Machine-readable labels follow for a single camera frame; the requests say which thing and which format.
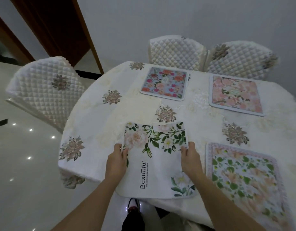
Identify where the person's left forearm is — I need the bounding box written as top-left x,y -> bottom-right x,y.
51,174 -> 126,231

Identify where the brown wooden door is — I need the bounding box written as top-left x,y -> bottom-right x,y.
8,0 -> 105,75

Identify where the person's black trouser leg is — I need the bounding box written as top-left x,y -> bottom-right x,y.
121,209 -> 146,231

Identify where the white placemat with green leaves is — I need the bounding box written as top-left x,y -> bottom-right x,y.
115,121 -> 197,199

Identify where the person's left hand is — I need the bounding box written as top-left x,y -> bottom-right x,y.
105,143 -> 129,183

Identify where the person's right forearm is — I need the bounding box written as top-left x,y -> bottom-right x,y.
186,172 -> 260,231

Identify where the blue floral placemat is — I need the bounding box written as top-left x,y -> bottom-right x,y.
140,67 -> 189,101

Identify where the white floral tablecloth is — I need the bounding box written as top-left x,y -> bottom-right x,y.
58,61 -> 296,231

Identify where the person's black red shoe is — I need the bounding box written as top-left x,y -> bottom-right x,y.
127,198 -> 141,215

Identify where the pink floral placemat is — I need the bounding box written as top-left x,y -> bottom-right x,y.
208,74 -> 266,117

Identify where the pink-bordered floral placemat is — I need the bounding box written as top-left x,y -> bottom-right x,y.
205,142 -> 296,231

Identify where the white quilted chair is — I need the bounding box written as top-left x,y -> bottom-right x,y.
204,41 -> 280,81
148,35 -> 207,72
5,56 -> 89,134

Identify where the person's right hand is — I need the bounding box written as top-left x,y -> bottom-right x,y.
180,141 -> 204,178

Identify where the brown wooden door frame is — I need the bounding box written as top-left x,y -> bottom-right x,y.
0,9 -> 36,66

